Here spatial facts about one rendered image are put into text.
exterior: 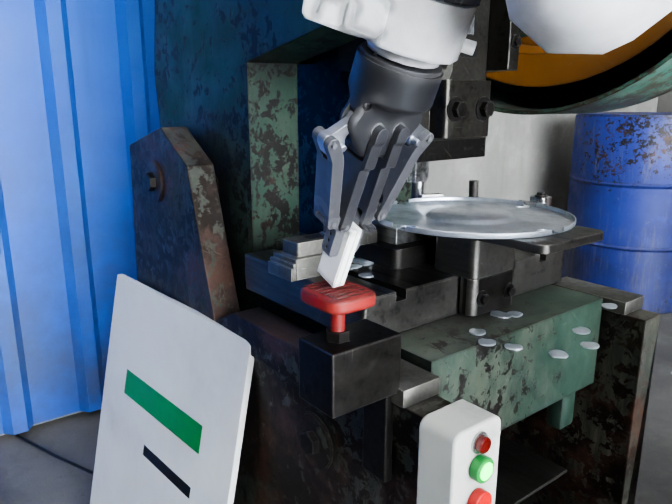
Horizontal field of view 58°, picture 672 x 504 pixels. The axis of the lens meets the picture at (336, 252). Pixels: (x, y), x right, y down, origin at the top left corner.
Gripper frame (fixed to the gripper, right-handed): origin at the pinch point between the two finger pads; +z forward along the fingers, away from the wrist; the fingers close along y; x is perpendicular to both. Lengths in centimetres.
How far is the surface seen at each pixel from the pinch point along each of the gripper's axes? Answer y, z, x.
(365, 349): 1.4, 8.2, -6.5
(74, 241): 11, 78, 110
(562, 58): 67, -12, 25
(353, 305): -0.6, 3.1, -4.7
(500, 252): 33.8, 8.2, 1.8
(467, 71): 36.2, -10.8, 20.9
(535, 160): 240, 72, 116
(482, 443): 8.3, 11.9, -19.3
